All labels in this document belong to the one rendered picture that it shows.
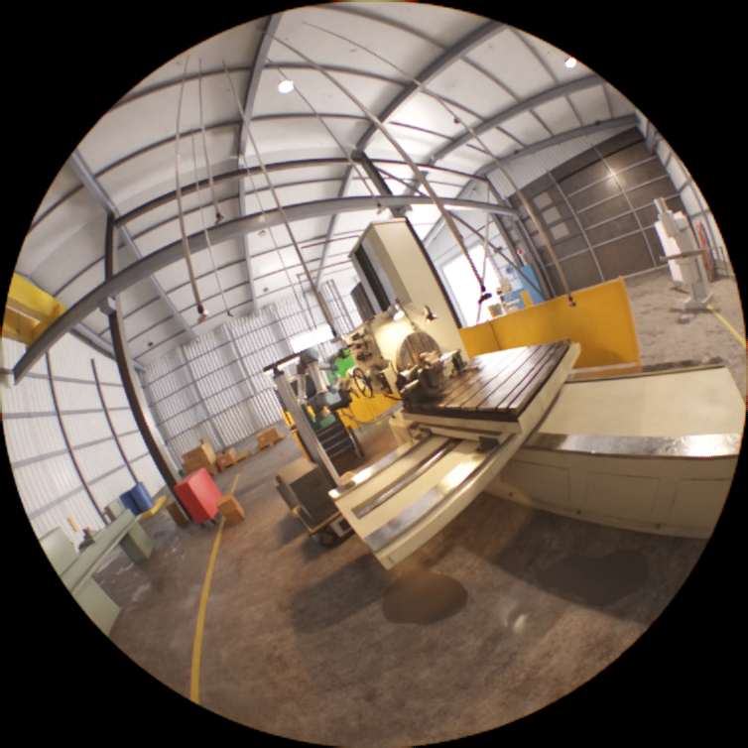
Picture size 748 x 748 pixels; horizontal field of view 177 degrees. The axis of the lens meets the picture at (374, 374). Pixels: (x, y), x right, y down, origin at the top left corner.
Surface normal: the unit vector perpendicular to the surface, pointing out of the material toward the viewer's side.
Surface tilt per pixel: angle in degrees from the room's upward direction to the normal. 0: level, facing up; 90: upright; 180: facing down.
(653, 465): 90
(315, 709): 0
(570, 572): 0
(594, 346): 90
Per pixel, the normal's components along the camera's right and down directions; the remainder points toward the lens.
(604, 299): -0.81, 0.42
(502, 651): -0.41, -0.91
